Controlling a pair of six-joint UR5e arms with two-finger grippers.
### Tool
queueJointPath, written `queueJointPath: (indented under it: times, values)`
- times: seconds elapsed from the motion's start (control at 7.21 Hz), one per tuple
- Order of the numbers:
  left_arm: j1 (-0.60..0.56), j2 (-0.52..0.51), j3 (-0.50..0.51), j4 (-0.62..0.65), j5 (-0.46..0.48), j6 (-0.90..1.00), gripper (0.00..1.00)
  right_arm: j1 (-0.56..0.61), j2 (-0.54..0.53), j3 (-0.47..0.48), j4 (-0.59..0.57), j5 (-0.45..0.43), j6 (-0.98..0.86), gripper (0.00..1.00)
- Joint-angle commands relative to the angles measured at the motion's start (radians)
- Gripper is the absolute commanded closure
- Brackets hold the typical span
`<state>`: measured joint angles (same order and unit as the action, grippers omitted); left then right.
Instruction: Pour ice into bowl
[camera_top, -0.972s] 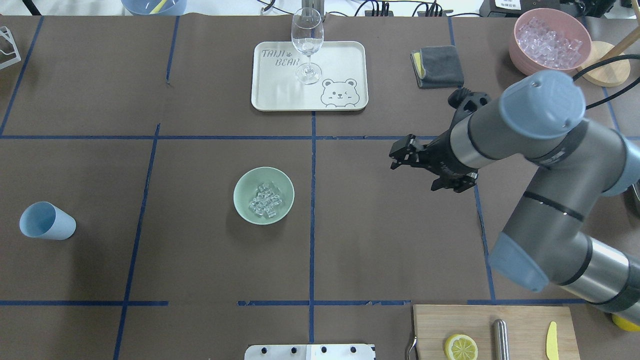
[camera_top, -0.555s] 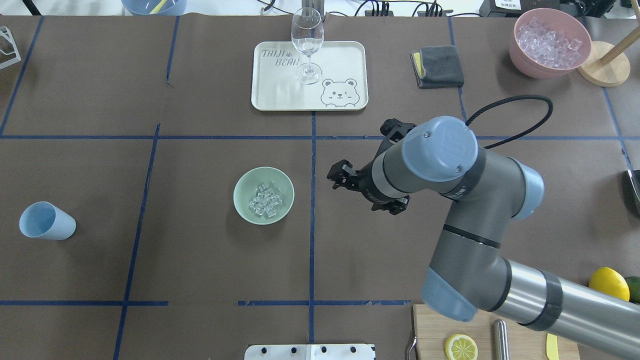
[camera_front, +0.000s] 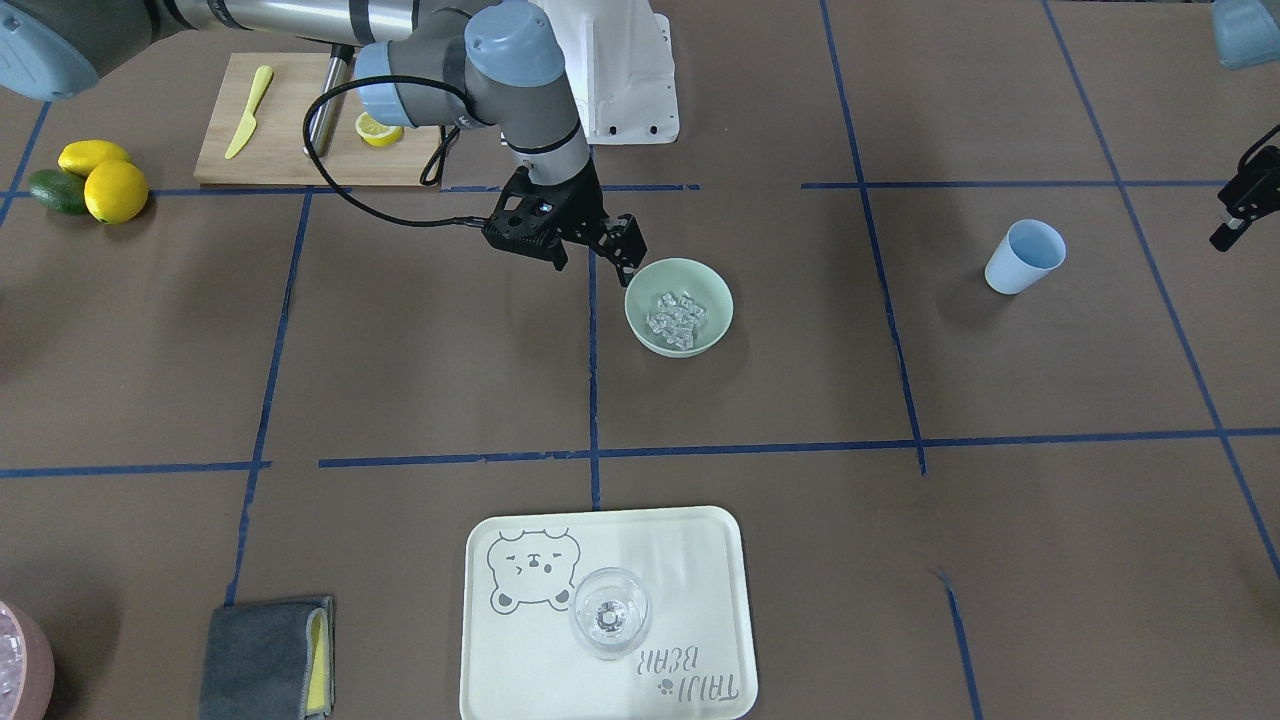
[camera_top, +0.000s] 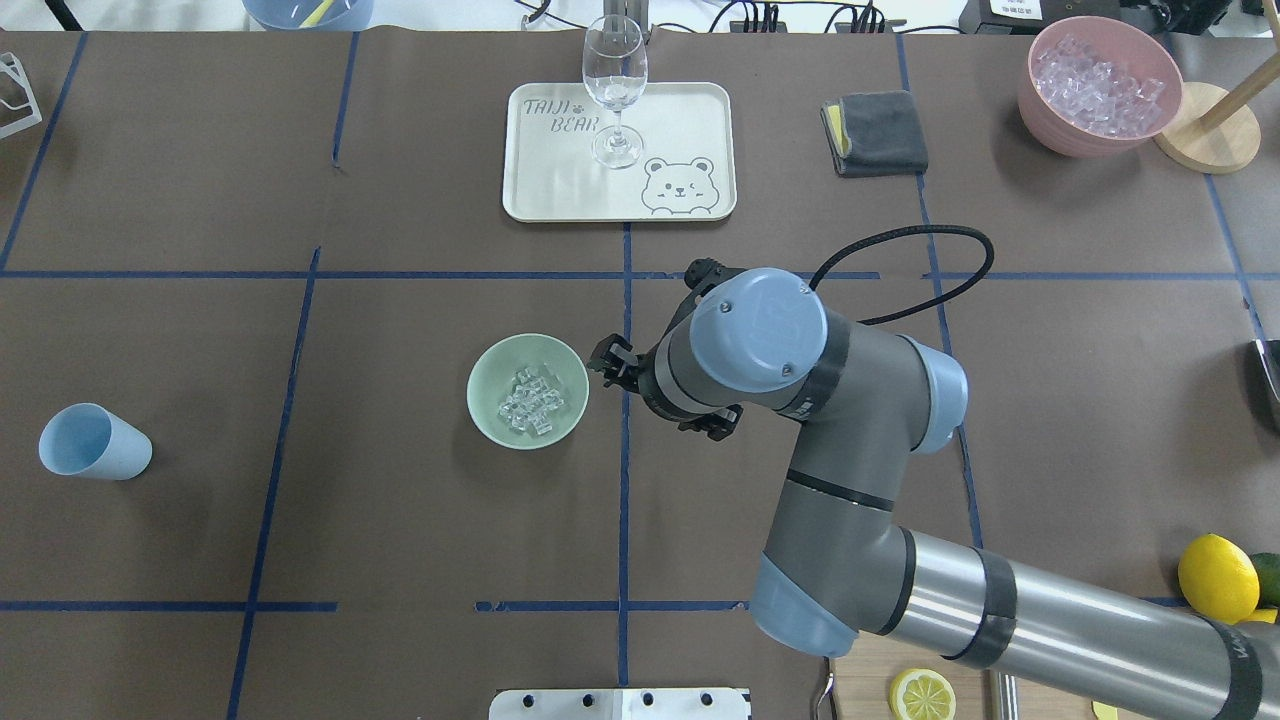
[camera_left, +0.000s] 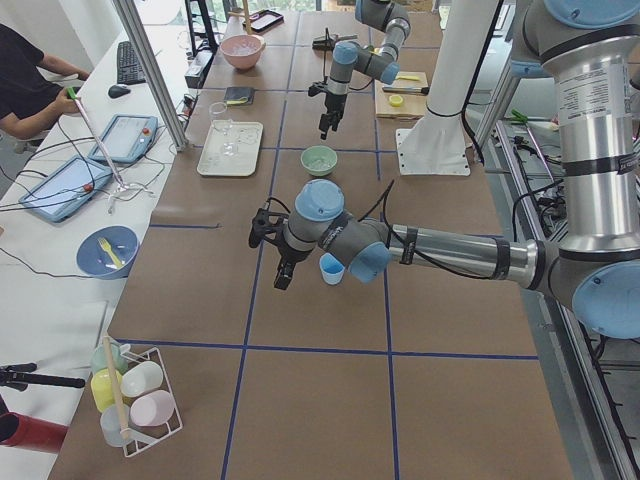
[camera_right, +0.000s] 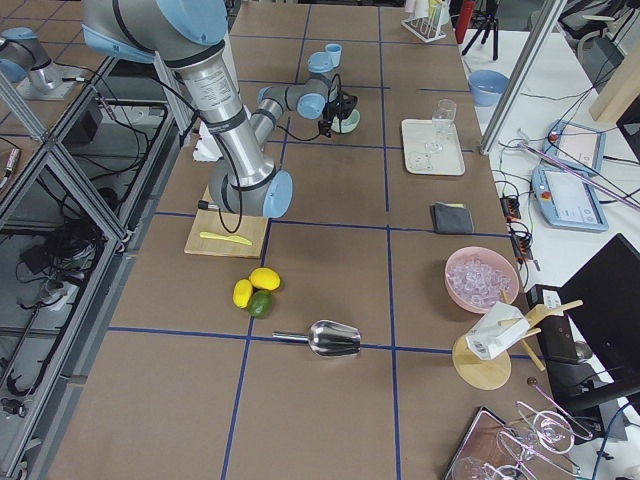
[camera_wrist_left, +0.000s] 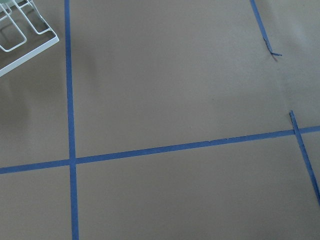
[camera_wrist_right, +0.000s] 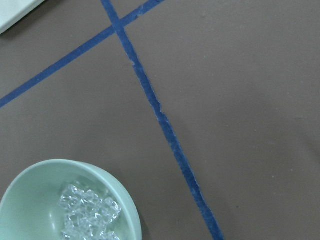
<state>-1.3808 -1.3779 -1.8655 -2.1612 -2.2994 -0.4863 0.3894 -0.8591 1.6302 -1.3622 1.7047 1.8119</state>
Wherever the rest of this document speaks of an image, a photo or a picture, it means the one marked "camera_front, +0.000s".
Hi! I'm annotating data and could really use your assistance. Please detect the ice cubes in green bowl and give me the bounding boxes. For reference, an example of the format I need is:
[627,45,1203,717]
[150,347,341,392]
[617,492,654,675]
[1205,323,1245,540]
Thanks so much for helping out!
[645,291,709,351]

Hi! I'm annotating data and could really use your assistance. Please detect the green ceramic bowl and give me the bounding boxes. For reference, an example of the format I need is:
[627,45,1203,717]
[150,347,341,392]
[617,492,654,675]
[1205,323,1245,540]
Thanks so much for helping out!
[623,258,735,357]

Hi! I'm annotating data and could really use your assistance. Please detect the yellow plastic knife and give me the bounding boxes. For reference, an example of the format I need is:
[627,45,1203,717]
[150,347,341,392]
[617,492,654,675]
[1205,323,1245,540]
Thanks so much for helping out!
[223,65,275,160]

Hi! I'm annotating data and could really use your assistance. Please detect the white bear tray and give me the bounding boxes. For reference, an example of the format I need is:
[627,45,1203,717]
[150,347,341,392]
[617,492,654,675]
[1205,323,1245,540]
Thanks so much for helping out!
[460,506,759,719]

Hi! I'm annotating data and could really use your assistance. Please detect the clear wine glass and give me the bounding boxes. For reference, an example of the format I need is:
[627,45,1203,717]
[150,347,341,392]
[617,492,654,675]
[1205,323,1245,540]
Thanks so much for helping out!
[570,568,652,661]

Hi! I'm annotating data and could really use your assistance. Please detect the pink bowl with ice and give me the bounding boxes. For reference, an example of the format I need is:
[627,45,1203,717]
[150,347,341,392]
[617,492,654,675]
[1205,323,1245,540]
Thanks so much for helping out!
[1,601,56,719]

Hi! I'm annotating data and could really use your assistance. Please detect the grey folded cloth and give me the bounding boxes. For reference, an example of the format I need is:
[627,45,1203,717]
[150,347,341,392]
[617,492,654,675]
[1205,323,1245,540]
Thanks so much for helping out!
[198,594,335,719]

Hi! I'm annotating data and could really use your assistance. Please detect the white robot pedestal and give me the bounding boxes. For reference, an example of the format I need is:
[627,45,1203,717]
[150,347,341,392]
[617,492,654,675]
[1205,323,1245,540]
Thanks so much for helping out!
[538,1,681,147]

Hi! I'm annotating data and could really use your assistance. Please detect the half lemon slice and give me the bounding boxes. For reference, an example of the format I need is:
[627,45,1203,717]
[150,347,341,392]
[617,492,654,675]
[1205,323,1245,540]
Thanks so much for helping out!
[355,111,404,149]

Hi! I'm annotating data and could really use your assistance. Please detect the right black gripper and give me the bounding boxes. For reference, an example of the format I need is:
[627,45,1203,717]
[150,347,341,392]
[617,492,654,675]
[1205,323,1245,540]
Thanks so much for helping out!
[483,160,646,286]

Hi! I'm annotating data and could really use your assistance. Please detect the green lime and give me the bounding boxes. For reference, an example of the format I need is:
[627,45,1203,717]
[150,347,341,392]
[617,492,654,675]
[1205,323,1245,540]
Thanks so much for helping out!
[27,168,90,217]

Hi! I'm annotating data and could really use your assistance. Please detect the light blue plastic cup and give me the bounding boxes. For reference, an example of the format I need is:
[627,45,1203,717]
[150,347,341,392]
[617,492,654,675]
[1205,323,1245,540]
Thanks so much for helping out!
[983,219,1068,296]

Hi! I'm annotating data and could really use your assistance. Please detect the wooden cutting board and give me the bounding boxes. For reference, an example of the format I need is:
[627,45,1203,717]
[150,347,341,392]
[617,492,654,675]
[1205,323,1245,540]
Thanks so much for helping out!
[195,53,440,187]

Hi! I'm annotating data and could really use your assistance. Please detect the yellow lemon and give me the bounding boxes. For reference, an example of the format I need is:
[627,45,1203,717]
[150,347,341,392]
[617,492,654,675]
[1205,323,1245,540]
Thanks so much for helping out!
[58,138,132,179]
[84,160,150,225]

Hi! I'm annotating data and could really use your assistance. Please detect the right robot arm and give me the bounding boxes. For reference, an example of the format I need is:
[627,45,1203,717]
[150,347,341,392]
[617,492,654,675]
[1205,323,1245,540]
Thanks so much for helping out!
[3,1,646,286]

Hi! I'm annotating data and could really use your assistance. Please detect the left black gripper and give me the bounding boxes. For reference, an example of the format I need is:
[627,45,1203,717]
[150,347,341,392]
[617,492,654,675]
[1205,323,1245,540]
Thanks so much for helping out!
[1210,145,1279,252]

